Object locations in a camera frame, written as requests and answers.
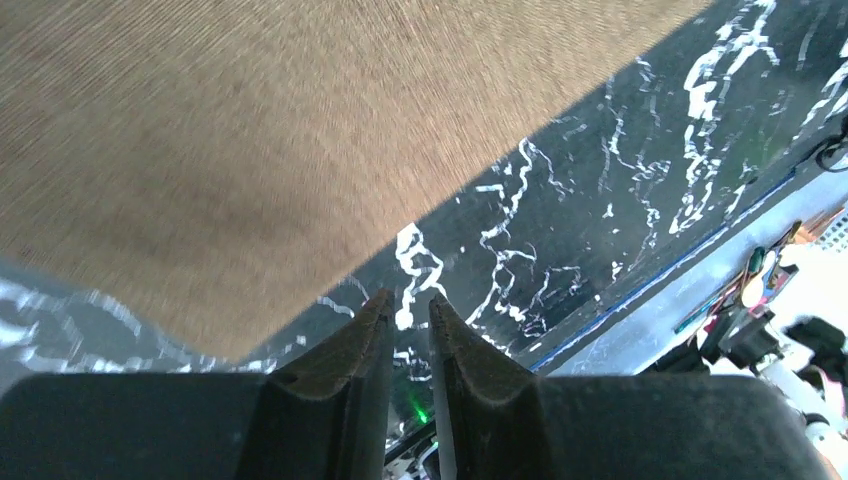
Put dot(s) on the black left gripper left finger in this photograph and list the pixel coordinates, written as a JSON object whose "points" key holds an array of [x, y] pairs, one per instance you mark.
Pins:
{"points": [[322, 416]]}

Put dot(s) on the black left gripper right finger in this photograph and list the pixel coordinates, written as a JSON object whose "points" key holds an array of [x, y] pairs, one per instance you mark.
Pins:
{"points": [[497, 420]]}

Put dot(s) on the brown woven cloth napkin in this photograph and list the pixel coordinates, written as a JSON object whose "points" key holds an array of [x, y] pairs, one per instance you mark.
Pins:
{"points": [[217, 165]]}

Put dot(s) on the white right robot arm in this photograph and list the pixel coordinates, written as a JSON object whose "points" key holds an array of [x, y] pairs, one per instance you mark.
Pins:
{"points": [[737, 331]]}

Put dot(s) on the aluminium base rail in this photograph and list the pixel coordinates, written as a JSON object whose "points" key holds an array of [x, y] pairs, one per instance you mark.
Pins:
{"points": [[641, 328]]}

